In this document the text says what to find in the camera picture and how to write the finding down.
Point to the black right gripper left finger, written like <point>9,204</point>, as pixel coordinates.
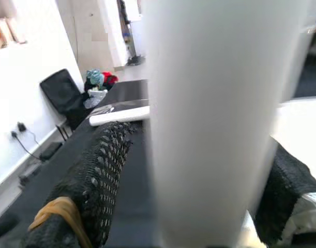
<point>95,180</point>

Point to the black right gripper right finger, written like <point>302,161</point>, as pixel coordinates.
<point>287,186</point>

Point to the white plastic table leg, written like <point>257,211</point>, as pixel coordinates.
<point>301,64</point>
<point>121,115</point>
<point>212,116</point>

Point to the black plastic sheet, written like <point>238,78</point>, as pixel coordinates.
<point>57,160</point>

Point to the yellow rubber band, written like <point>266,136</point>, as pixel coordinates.
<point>59,209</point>

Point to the black power adapter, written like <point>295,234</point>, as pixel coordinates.
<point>51,150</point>

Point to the clear plastic wrap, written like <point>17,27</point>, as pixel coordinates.
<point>103,109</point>

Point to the white plastic bag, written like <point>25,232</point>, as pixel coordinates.
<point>95,98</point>

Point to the black suitcase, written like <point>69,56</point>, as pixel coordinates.
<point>62,90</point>

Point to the black mop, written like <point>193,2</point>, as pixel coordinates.
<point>133,58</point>

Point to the black wall plug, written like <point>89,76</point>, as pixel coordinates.
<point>21,126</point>

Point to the white wall socket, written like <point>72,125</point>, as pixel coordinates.
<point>15,131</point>

